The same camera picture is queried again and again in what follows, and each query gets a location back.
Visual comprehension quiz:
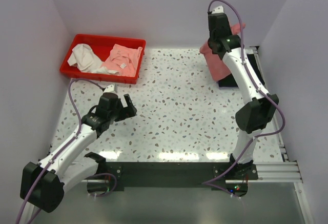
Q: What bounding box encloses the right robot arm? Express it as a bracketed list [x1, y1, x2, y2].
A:
[208, 12, 279, 179]

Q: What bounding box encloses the red plastic bin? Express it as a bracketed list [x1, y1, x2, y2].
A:
[59, 34, 146, 84]

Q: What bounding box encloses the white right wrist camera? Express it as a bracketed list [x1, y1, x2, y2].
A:
[209, 5, 224, 14]

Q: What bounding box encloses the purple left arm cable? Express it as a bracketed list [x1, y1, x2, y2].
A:
[14, 78, 107, 224]

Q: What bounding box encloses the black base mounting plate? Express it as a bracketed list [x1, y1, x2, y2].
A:
[88, 162, 258, 196]

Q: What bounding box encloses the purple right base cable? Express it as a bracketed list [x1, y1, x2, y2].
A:
[201, 181, 247, 197]

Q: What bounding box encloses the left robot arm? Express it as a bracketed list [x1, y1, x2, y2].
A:
[20, 92, 137, 213]

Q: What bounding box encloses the light pink t-shirt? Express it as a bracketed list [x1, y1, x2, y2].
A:
[102, 44, 142, 77]

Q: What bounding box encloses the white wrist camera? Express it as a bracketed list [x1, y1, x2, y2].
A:
[209, 5, 224, 14]
[103, 84, 117, 94]

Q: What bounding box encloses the dusty red t-shirt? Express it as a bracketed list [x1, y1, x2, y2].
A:
[199, 23, 247, 82]

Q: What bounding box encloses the aluminium frame rail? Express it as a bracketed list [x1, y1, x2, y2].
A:
[32, 45, 304, 184]

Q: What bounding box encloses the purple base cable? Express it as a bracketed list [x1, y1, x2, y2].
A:
[201, 181, 247, 197]
[87, 173, 119, 197]

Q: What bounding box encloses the black folded t-shirt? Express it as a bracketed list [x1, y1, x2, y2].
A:
[217, 54, 265, 88]

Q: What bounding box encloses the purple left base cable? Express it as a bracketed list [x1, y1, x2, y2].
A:
[87, 173, 119, 197]

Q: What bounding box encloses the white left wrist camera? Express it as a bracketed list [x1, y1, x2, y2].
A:
[103, 84, 117, 94]

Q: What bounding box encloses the white t-shirt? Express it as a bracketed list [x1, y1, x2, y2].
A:
[67, 44, 102, 73]

